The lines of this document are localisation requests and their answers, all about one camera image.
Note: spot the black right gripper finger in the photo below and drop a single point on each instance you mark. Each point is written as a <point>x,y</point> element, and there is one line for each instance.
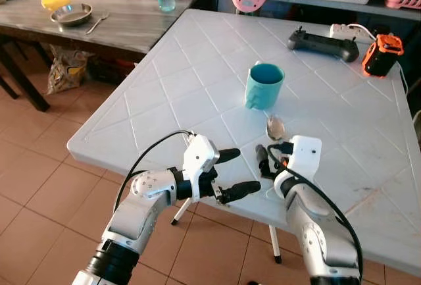
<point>263,163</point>

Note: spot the steel spoon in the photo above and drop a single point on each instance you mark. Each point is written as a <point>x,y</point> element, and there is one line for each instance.
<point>275,128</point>

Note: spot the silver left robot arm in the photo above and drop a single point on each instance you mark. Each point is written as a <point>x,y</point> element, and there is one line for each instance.
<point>135,219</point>

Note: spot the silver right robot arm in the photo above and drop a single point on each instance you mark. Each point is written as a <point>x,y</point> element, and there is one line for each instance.
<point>316,232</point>

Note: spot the white metal table leg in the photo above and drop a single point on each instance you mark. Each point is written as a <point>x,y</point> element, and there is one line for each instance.
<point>181,211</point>
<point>275,245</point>

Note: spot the teal plastic mug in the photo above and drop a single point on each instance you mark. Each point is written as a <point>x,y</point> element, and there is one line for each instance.
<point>264,91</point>

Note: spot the black handheld controller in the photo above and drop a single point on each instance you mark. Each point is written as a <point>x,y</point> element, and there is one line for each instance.
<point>322,45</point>

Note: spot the white power strip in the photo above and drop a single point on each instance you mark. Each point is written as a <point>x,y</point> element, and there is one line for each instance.
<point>342,31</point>

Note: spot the orange and black device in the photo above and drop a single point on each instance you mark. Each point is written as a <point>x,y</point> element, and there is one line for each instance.
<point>381,58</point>

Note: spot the grey shelf board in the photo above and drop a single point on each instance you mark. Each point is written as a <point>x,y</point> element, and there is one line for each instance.
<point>342,8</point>

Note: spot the printed snack bag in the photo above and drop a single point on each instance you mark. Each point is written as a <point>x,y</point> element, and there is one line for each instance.
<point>69,71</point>

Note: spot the steel fork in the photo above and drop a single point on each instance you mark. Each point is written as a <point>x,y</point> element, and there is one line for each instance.
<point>97,24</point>

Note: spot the steel bowl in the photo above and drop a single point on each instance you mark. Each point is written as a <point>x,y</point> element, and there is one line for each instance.
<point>71,16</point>

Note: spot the dark wooden table leg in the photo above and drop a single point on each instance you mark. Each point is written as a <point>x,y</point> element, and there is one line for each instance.
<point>23,74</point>

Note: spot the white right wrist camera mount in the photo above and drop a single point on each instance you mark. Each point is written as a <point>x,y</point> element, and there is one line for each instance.
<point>304,156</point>

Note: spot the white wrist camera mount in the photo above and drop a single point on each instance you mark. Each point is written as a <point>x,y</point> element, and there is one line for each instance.
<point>199,153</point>
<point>304,156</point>

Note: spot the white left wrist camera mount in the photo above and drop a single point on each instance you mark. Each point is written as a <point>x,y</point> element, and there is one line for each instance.
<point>199,153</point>

